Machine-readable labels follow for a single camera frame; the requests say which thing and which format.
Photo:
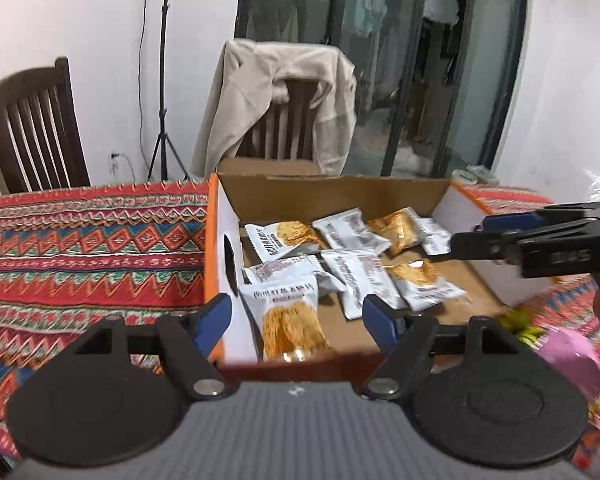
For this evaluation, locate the wall outlet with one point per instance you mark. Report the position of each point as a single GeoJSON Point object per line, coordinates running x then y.
{"type": "Point", "coordinates": [113, 161]}

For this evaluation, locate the white crisps snack packet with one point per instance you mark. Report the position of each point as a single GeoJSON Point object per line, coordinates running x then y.
{"type": "Point", "coordinates": [290, 325]}

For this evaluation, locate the wooden chair with jacket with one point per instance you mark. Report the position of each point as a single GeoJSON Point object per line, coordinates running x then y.
{"type": "Point", "coordinates": [280, 125]}

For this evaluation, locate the beige jacket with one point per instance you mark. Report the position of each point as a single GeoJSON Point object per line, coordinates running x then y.
{"type": "Point", "coordinates": [240, 100]}

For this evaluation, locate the white tape roll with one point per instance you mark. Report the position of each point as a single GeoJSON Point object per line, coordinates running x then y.
{"type": "Point", "coordinates": [462, 176]}

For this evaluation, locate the red patterned tablecloth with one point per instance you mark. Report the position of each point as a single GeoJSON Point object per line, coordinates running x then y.
{"type": "Point", "coordinates": [80, 260]}

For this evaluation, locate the dark wooden chair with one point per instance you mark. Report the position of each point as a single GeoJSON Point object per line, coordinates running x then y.
{"type": "Point", "coordinates": [30, 130]}

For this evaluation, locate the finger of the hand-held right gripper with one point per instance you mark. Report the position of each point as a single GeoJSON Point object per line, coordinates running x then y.
{"type": "Point", "coordinates": [510, 221]}
{"type": "Point", "coordinates": [480, 246]}

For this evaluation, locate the small white box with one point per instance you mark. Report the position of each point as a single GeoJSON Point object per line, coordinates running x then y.
{"type": "Point", "coordinates": [484, 173]}

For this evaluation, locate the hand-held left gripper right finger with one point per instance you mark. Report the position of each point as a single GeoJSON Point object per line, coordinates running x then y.
{"type": "Point", "coordinates": [380, 322]}

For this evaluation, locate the green snack packet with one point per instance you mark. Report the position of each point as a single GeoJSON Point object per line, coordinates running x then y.
{"type": "Point", "coordinates": [522, 327]}

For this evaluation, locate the black framed glass sliding door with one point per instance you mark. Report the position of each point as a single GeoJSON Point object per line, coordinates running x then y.
{"type": "Point", "coordinates": [380, 85]}

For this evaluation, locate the purple snack packet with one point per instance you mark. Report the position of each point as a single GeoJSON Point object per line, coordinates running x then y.
{"type": "Point", "coordinates": [572, 360]}

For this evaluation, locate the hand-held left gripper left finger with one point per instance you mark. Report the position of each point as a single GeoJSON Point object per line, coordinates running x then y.
{"type": "Point", "coordinates": [212, 322]}

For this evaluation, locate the studio light on stand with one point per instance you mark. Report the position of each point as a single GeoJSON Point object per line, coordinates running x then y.
{"type": "Point", "coordinates": [162, 60]}

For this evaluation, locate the orange cardboard box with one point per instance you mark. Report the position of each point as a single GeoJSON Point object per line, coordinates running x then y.
{"type": "Point", "coordinates": [225, 220]}

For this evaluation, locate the pile of snack packets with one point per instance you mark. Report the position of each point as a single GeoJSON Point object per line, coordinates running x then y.
{"type": "Point", "coordinates": [360, 270]}

